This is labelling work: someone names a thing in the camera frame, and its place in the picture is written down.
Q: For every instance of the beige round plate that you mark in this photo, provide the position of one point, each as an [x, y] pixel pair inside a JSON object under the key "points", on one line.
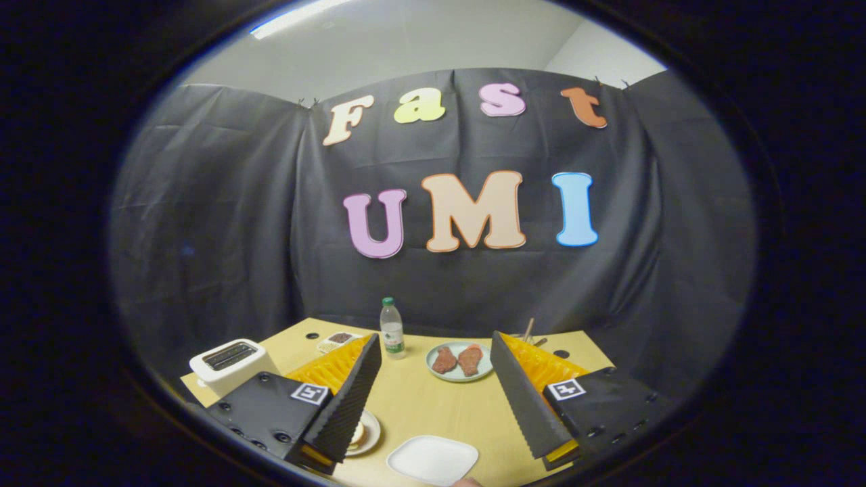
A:
{"points": [[373, 433]]}

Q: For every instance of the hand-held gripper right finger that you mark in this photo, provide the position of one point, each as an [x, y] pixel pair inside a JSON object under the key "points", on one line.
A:
{"points": [[524, 399]]}

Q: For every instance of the white toaster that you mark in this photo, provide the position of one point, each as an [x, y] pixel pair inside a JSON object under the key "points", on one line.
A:
{"points": [[226, 375]]}

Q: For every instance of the brown meat patty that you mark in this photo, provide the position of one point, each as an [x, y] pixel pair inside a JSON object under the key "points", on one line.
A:
{"points": [[470, 360], [444, 360]]}

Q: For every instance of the white square plate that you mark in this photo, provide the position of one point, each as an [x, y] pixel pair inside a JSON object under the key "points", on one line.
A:
{"points": [[433, 460]]}

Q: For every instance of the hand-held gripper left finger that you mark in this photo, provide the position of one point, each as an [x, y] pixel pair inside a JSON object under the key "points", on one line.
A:
{"points": [[348, 399]]}

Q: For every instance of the light green oval plate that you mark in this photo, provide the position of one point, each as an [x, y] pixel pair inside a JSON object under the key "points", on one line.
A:
{"points": [[486, 362]]}

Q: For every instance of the clear plastic water bottle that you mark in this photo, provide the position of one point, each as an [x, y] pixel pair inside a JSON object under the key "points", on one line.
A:
{"points": [[393, 338]]}

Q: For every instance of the white divided bean tray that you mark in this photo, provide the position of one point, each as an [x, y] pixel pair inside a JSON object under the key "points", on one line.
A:
{"points": [[338, 338]]}

